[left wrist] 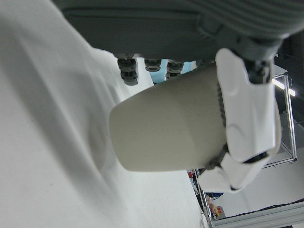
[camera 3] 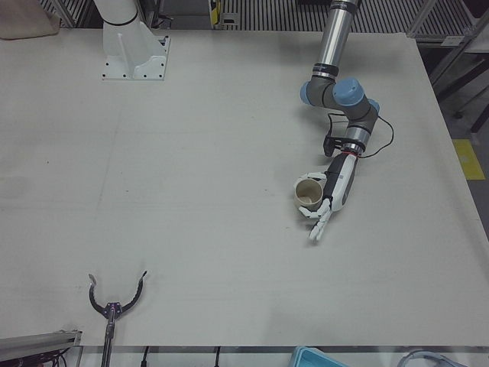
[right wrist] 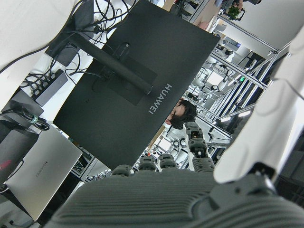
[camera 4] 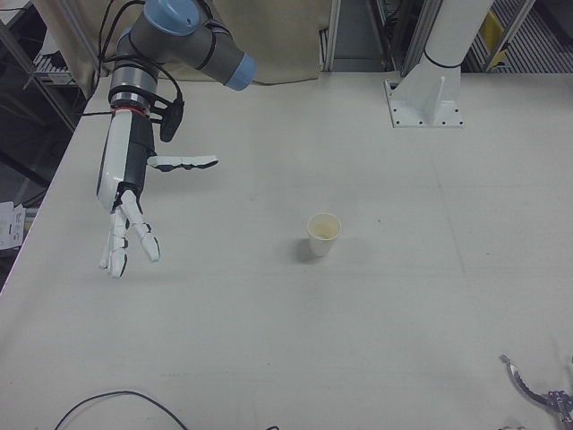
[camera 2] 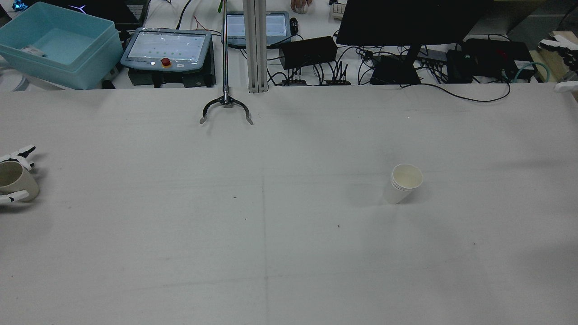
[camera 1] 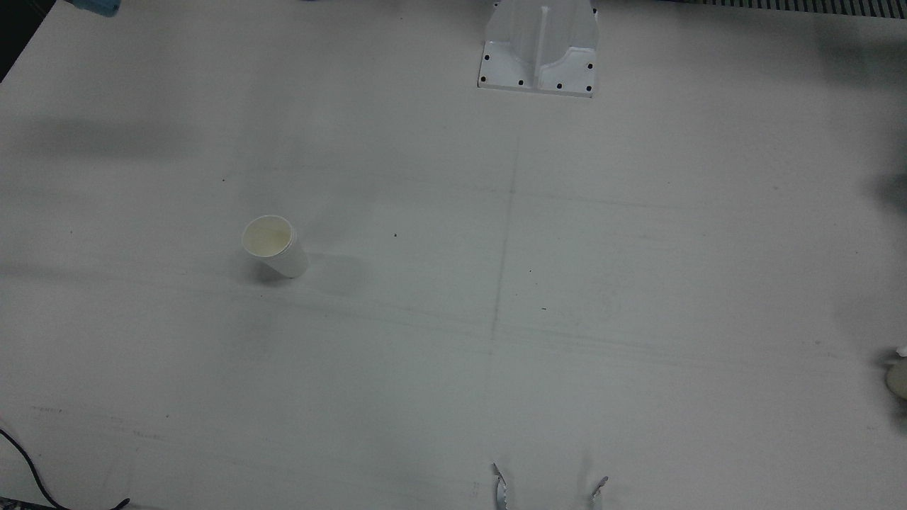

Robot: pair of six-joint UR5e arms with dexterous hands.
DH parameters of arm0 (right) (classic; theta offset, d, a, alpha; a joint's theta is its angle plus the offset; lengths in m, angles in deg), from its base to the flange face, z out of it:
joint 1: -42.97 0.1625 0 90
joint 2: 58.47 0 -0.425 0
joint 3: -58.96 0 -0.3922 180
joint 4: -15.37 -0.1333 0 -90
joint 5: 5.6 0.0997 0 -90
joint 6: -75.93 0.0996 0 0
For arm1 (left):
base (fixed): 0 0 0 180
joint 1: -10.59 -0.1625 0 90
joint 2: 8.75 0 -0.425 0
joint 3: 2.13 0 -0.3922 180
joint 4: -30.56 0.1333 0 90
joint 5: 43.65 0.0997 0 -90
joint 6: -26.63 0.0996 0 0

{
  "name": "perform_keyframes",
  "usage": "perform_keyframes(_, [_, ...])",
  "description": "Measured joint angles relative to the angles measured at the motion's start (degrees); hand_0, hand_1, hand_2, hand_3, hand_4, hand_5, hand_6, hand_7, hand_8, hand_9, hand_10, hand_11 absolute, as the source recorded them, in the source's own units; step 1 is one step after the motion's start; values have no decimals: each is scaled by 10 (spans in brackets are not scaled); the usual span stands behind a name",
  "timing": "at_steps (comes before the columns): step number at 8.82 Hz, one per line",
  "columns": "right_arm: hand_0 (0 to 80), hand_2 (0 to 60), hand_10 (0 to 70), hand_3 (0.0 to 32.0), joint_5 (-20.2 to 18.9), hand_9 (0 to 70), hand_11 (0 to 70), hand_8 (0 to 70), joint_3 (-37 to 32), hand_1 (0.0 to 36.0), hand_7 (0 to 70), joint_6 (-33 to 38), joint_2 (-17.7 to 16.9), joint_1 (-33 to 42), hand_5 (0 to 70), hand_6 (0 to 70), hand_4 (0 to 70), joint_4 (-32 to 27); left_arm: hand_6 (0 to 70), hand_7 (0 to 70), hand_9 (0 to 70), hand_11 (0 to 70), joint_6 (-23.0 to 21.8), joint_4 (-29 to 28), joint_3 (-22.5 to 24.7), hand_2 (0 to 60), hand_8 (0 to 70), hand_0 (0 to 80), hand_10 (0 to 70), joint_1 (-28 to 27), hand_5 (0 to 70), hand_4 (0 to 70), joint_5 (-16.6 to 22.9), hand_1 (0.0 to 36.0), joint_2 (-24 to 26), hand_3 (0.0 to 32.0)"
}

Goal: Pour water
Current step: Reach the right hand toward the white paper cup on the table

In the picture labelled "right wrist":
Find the dark grey flat device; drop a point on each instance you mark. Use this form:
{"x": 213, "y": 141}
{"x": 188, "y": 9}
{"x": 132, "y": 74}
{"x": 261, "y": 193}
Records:
{"x": 21, "y": 110}

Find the black plastic crate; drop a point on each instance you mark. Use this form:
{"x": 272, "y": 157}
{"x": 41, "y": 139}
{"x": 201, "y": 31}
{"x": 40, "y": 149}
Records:
{"x": 292, "y": 171}

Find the dark grey laptop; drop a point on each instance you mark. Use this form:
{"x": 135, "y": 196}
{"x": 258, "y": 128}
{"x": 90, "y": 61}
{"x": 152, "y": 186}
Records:
{"x": 83, "y": 14}

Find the black monitor stand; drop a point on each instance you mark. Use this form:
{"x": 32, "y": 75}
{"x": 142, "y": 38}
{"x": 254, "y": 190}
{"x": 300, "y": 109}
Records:
{"x": 114, "y": 64}

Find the green potted plant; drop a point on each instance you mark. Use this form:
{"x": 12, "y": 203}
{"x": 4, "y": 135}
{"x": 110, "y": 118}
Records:
{"x": 233, "y": 12}

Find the black Huawei monitor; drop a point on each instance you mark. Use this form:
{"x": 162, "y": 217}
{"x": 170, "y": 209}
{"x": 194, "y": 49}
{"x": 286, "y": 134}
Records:
{"x": 166, "y": 59}

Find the black laptop red logo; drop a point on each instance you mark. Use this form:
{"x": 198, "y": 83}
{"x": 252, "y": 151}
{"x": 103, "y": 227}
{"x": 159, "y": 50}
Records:
{"x": 16, "y": 147}

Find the person with black hair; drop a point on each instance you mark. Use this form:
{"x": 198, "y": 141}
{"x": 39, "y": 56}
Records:
{"x": 184, "y": 114}

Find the silver Huawei laptop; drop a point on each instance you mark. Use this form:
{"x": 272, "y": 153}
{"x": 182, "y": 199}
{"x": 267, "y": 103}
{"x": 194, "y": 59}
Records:
{"x": 42, "y": 171}

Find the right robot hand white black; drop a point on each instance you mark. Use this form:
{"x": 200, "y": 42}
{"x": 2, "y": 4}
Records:
{"x": 152, "y": 202}

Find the aluminium frame rack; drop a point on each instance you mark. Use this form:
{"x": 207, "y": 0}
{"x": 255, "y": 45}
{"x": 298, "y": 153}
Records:
{"x": 247, "y": 99}

